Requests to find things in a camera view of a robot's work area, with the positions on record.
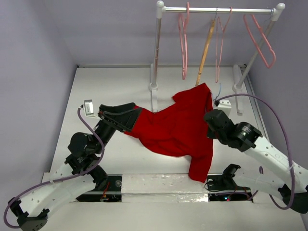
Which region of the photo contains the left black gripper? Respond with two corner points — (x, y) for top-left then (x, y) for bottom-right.
(94, 103), (144, 154)

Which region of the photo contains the red t shirt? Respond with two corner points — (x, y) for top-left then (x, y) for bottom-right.
(125, 83), (213, 183)

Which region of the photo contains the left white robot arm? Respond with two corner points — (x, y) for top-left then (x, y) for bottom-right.
(3, 100), (142, 231)

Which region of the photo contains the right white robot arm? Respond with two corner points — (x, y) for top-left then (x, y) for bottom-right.
(204, 109), (308, 214)

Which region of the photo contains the thick pink plastic hanger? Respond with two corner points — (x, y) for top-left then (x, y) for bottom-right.
(178, 2), (190, 80)

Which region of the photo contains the wooden hanger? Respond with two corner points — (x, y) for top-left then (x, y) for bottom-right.
(195, 20), (215, 87)

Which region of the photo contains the pink plastic hanger right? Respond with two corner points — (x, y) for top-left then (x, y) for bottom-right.
(243, 14), (276, 69)

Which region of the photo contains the white clothes rack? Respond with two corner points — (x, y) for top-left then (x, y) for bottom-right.
(149, 0), (285, 114)

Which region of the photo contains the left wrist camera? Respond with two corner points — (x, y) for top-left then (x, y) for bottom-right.
(77, 100), (99, 119)

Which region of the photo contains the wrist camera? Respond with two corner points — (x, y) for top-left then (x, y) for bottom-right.
(77, 100), (99, 119)
(214, 99), (231, 116)

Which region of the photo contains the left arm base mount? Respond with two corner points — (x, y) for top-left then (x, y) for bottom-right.
(76, 175), (122, 203)

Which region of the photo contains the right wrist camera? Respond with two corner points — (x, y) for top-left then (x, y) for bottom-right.
(214, 99), (231, 116)

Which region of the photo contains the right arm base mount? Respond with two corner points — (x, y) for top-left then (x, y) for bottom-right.
(204, 164), (252, 202)

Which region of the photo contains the thin pink wire hanger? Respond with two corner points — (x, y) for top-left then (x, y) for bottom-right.
(215, 7), (232, 83)

